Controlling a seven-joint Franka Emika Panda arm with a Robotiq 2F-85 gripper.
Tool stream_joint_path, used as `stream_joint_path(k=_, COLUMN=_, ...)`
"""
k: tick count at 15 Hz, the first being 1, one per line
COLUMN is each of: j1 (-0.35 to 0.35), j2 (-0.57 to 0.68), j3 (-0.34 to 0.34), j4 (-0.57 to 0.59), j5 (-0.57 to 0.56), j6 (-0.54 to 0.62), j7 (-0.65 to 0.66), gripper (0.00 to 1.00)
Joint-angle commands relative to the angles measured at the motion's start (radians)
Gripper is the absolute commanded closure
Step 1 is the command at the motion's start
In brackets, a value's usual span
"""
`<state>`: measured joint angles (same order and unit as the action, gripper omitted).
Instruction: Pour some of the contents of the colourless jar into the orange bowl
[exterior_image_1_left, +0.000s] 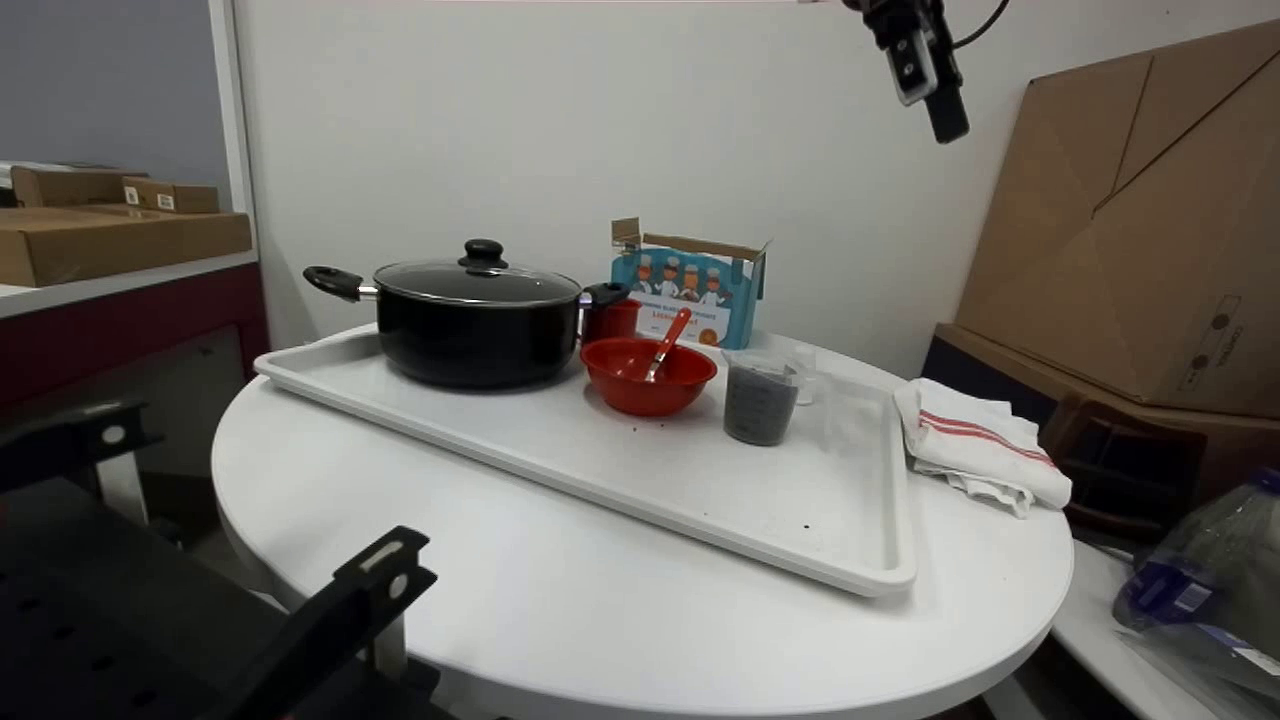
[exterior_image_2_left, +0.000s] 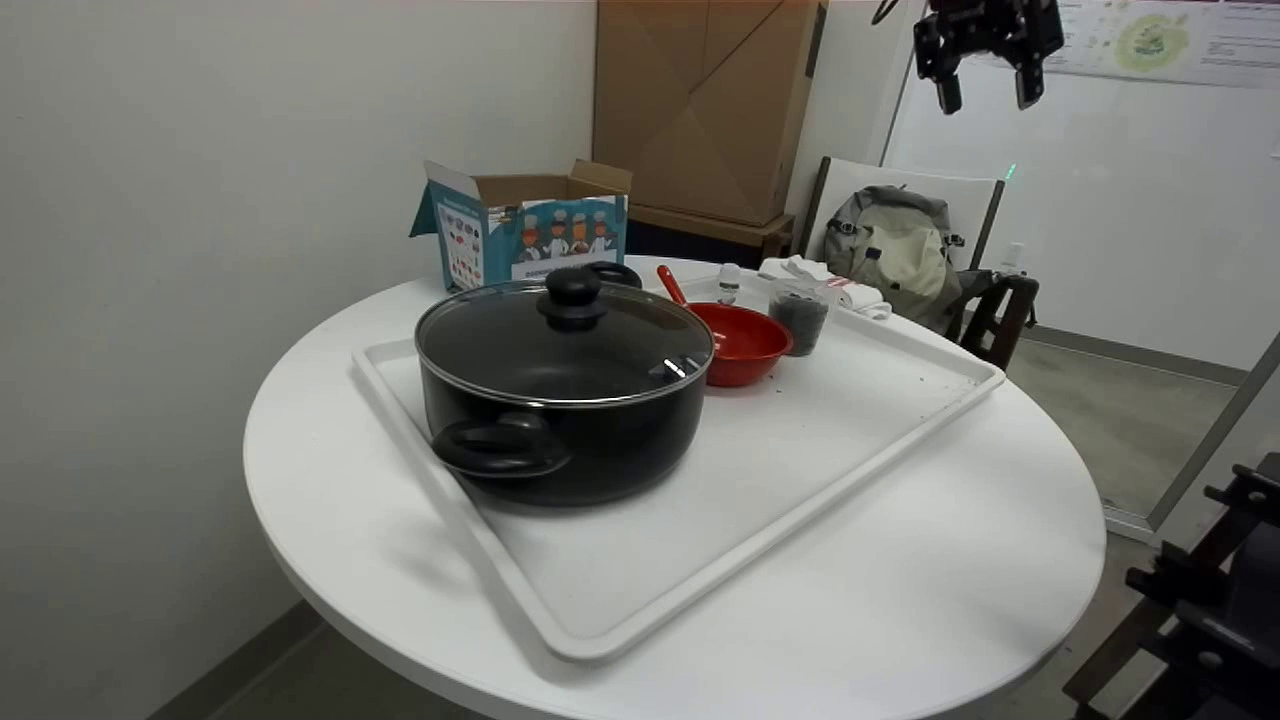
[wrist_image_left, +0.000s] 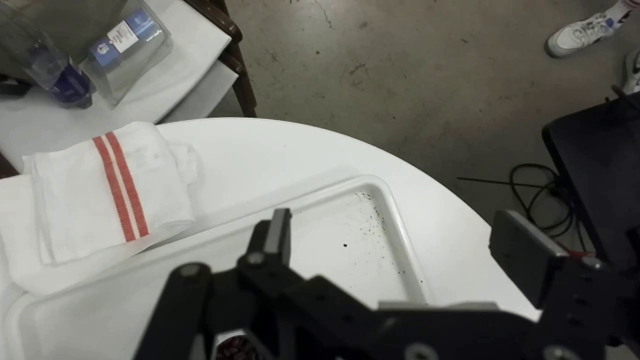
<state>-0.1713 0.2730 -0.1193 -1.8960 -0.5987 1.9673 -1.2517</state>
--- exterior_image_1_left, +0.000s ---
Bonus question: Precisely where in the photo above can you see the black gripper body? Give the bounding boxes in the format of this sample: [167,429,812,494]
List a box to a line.
[839,0,945,66]

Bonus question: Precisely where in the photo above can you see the orange bowl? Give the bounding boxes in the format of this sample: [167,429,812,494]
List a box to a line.
[579,334,721,421]

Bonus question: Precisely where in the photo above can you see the large brown cardboard sheet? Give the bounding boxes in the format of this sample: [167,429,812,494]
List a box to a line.
[952,15,1280,421]

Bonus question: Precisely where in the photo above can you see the blue printed cardboard box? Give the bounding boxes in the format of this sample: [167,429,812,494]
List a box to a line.
[609,215,770,351]

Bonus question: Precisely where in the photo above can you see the white towel red stripes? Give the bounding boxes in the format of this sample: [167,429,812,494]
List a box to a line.
[891,376,1075,516]

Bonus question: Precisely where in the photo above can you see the orange plastic spoon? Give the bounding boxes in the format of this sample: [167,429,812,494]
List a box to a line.
[641,309,694,393]

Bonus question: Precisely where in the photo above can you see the dark red cup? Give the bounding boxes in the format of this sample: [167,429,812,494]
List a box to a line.
[584,295,643,346]

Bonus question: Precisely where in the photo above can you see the dark wooden rack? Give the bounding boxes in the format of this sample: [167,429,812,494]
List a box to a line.
[1043,397,1212,544]

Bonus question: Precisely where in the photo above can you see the glass pot lid black knob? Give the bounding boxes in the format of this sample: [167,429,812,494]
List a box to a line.
[373,237,588,311]

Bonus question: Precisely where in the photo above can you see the white plastic tray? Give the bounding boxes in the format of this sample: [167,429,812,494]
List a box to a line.
[253,321,921,604]

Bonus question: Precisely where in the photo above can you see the black cooking pot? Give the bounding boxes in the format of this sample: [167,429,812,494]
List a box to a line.
[300,259,633,393]

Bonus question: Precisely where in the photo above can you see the clear plastic bag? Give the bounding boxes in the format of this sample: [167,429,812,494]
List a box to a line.
[1112,465,1280,705]

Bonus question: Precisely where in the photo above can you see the wide flat cardboard box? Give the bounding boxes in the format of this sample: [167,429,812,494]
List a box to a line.
[0,209,255,287]

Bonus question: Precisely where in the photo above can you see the red cabinet white top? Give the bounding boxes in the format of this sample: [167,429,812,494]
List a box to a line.
[0,254,272,411]

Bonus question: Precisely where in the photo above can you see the small cardboard box with labels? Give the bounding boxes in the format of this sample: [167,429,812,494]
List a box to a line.
[8,159,223,215]

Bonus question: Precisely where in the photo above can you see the black cable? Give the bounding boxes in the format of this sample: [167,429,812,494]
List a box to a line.
[952,0,1012,58]

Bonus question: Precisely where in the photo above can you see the black metal bracket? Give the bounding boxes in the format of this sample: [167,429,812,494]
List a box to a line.
[223,523,441,720]
[0,397,167,498]

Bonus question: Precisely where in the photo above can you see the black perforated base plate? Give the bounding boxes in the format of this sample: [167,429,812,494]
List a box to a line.
[0,477,444,720]

